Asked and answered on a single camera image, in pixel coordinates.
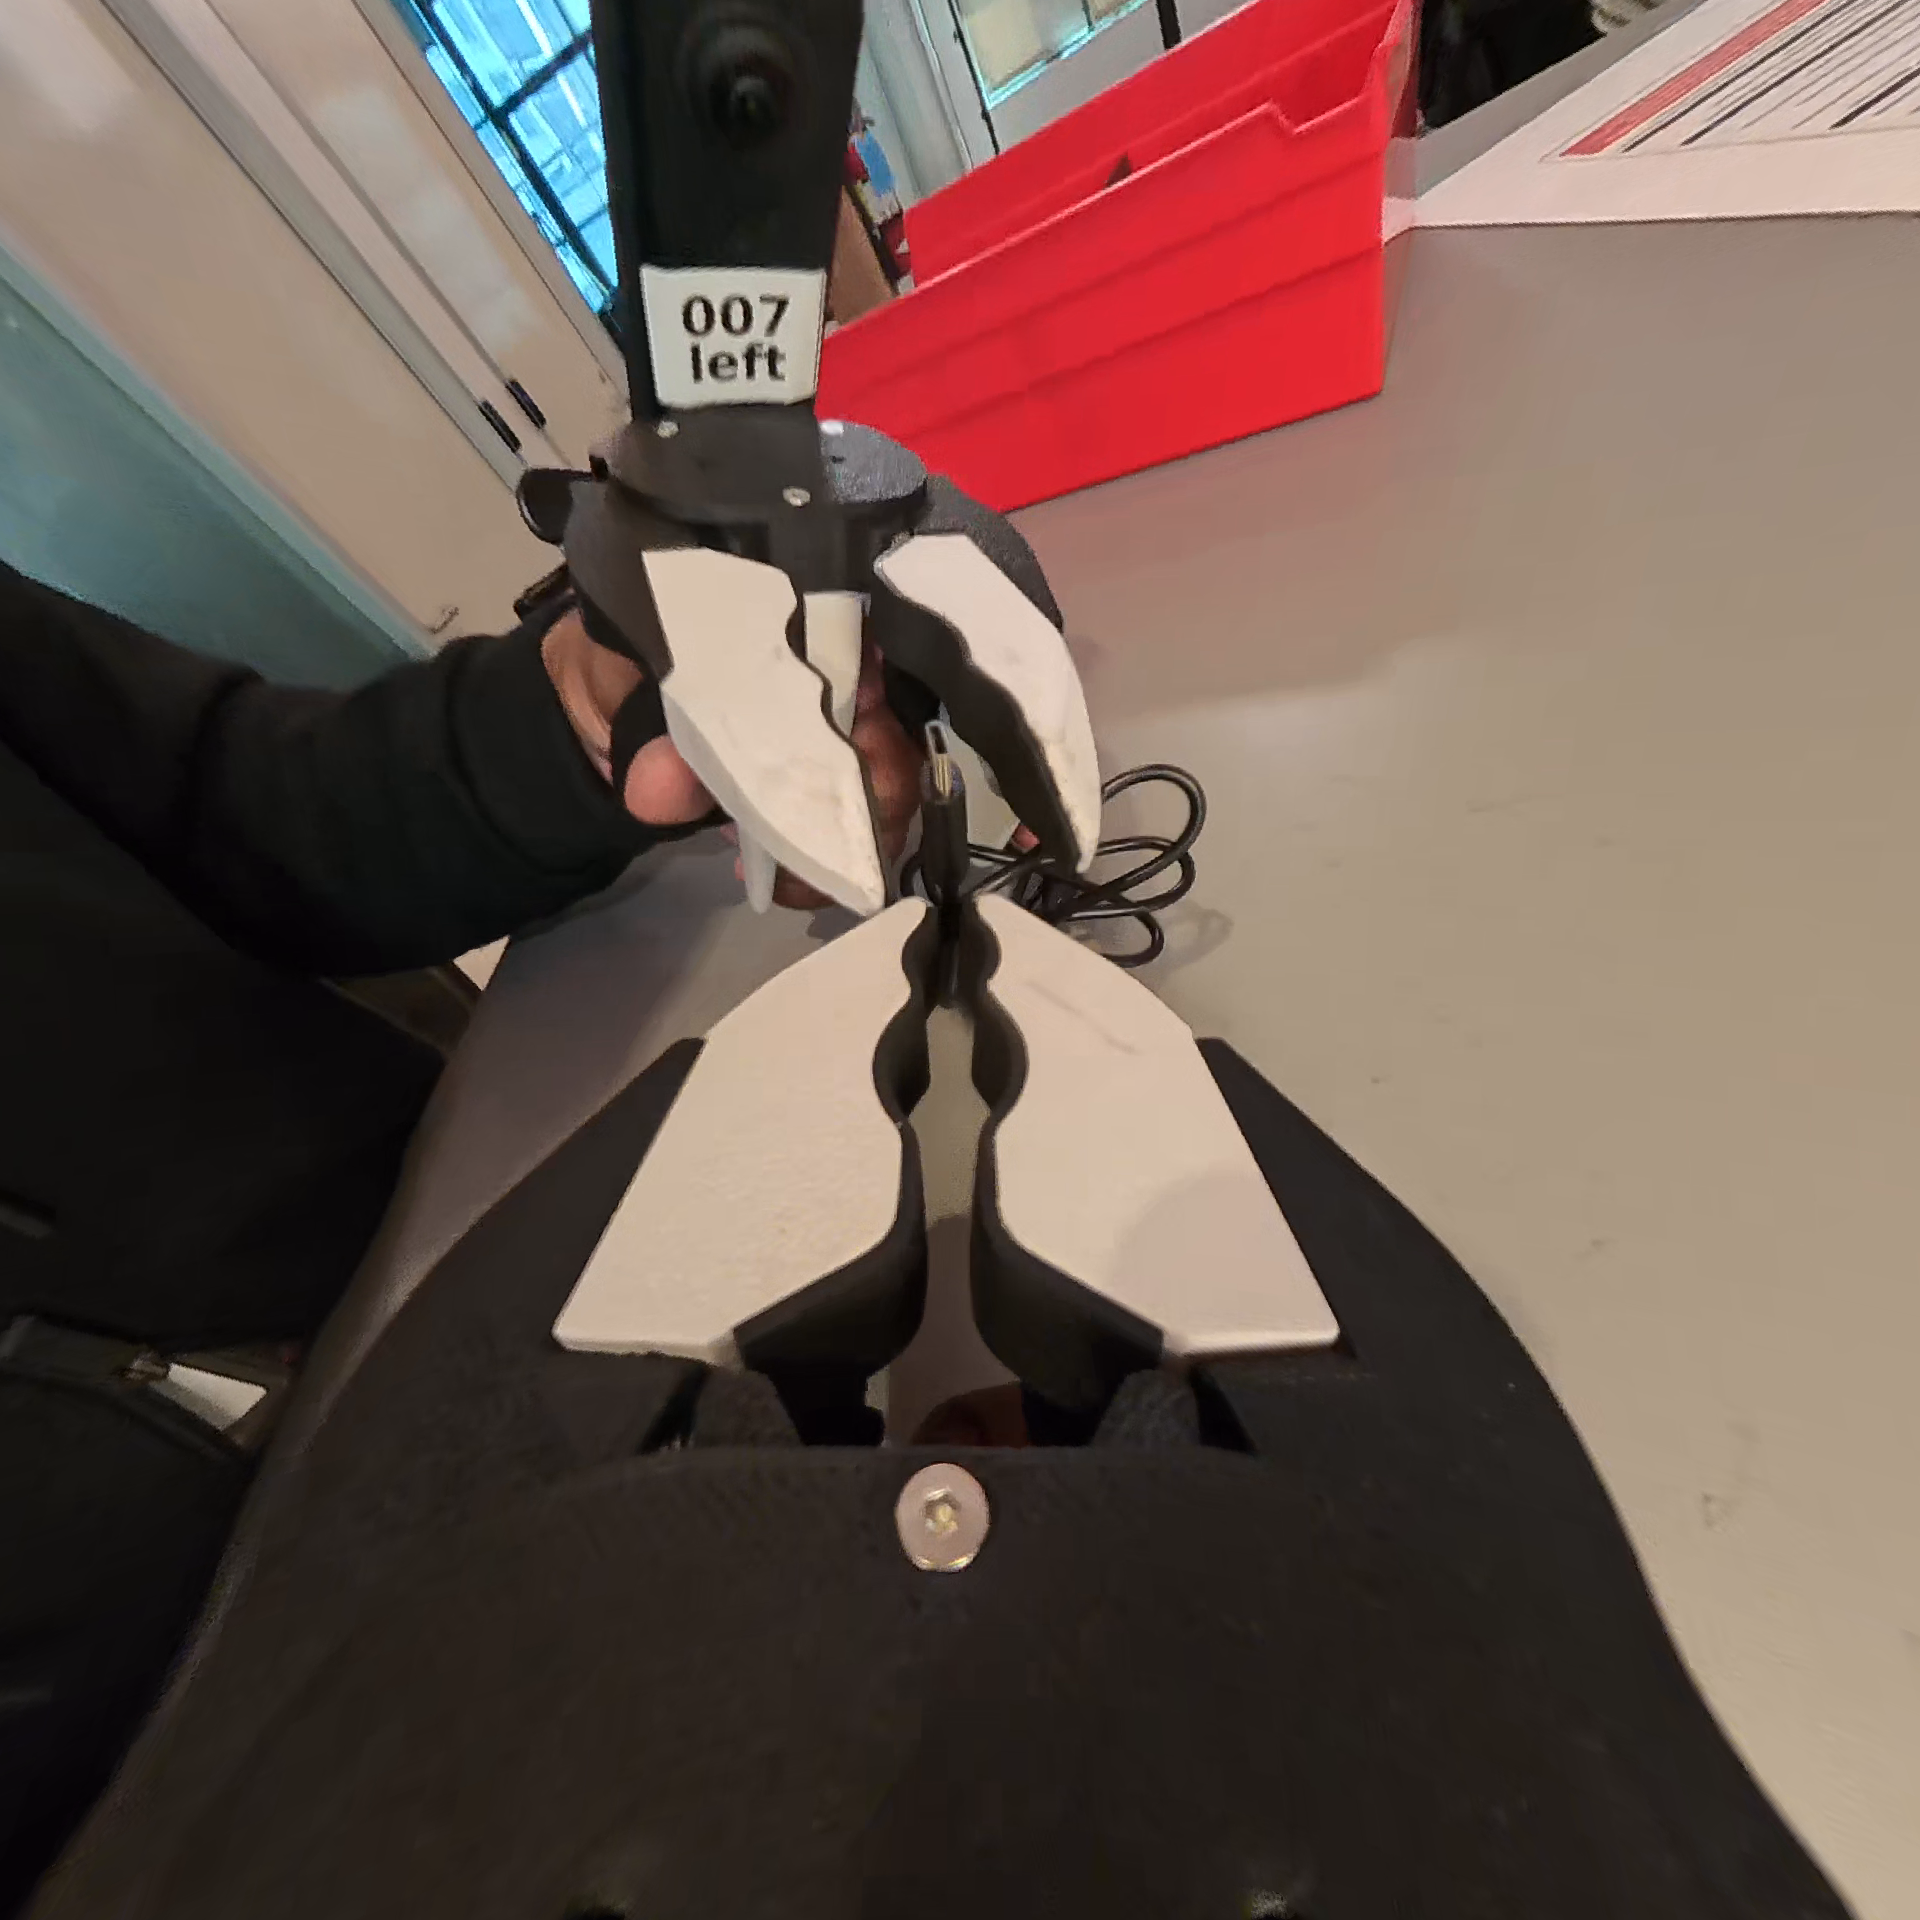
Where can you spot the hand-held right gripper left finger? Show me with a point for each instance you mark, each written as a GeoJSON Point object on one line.
{"type": "Point", "coordinates": [721, 1185]}

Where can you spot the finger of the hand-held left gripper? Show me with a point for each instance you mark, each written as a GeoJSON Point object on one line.
{"type": "Point", "coordinates": [1020, 675]}
{"type": "Point", "coordinates": [751, 720]}

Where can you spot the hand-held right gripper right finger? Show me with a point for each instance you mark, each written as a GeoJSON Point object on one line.
{"type": "Point", "coordinates": [1142, 1185]}

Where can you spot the person's left forearm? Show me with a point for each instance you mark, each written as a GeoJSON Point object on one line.
{"type": "Point", "coordinates": [300, 795]}

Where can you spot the person's left hand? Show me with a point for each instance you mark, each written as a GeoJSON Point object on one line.
{"type": "Point", "coordinates": [667, 787]}

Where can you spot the gridded window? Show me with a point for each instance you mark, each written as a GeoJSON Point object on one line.
{"type": "Point", "coordinates": [523, 119]}

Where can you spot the red plastic bin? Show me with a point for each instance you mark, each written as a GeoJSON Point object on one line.
{"type": "Point", "coordinates": [1124, 359]}
{"type": "Point", "coordinates": [1049, 166]}

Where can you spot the cream double door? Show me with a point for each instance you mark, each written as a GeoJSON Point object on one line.
{"type": "Point", "coordinates": [300, 225]}

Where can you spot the person's black clothing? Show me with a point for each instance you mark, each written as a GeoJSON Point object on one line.
{"type": "Point", "coordinates": [148, 1171]}

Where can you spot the laminated instruction sheet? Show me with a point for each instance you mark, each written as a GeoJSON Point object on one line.
{"type": "Point", "coordinates": [1724, 136]}

